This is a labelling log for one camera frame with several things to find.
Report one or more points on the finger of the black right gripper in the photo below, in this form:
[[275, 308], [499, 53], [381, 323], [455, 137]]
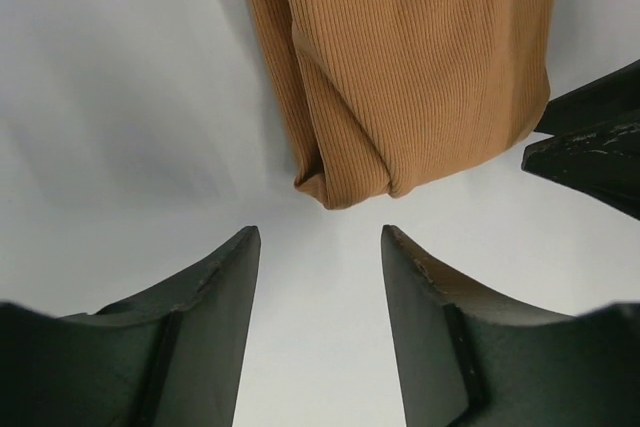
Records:
[[601, 162], [601, 100]]

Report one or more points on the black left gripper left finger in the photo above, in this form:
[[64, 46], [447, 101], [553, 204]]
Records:
[[170, 355]]

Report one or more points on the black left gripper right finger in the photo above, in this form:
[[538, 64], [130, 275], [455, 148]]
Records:
[[468, 355]]

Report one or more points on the mustard yellow tank top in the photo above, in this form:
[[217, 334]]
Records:
[[381, 96]]

